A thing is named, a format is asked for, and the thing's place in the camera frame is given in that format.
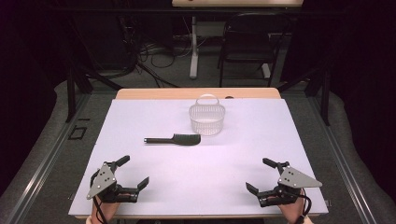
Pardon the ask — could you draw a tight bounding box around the black folding chair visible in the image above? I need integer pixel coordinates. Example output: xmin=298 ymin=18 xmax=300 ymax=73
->
xmin=217 ymin=12 xmax=292 ymax=89

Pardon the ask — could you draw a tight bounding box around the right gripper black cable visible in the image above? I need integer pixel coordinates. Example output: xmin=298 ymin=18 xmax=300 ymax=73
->
xmin=291 ymin=188 xmax=313 ymax=224

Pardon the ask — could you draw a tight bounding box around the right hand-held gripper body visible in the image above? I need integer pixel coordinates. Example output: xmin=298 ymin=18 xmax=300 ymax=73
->
xmin=258 ymin=161 xmax=323 ymax=208

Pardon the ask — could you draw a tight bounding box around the white table mat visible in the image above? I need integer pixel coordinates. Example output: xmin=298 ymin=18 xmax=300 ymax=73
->
xmin=68 ymin=98 xmax=330 ymax=217

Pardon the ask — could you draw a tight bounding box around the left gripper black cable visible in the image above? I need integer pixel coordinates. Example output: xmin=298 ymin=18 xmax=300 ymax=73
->
xmin=90 ymin=174 xmax=109 ymax=224

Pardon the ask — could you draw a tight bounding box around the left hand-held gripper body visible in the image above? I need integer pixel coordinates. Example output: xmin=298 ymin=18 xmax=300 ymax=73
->
xmin=86 ymin=161 xmax=139 ymax=203

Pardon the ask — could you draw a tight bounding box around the black metal stand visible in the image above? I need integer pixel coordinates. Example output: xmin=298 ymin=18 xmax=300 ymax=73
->
xmin=276 ymin=64 xmax=332 ymax=127
xmin=64 ymin=60 xmax=124 ymax=124

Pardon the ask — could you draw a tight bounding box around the person's left hand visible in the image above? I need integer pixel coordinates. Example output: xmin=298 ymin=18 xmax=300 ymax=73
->
xmin=91 ymin=196 xmax=121 ymax=223

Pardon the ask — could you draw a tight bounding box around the aluminium floor rail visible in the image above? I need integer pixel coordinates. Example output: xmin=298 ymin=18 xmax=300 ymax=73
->
xmin=306 ymin=95 xmax=378 ymax=224
xmin=5 ymin=92 xmax=92 ymax=224

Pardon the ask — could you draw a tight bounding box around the bundle of floor cables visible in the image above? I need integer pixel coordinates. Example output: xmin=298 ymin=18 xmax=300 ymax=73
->
xmin=116 ymin=13 xmax=194 ymax=89

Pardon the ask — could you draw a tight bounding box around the person's right hand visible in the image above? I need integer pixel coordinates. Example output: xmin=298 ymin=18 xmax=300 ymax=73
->
xmin=277 ymin=189 xmax=307 ymax=224

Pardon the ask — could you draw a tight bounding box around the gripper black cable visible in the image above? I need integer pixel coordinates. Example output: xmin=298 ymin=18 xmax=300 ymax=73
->
xmin=90 ymin=174 xmax=109 ymax=224
xmin=291 ymin=188 xmax=313 ymax=224

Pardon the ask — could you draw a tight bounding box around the white-legged wooden desk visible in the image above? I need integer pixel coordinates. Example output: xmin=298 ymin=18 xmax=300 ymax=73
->
xmin=171 ymin=0 xmax=304 ymax=79

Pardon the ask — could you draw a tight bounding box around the black comb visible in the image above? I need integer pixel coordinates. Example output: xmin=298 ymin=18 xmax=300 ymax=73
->
xmin=144 ymin=133 xmax=202 ymax=147

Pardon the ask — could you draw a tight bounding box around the white plastic basket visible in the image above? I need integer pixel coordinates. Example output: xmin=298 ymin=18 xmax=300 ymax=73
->
xmin=188 ymin=93 xmax=226 ymax=136

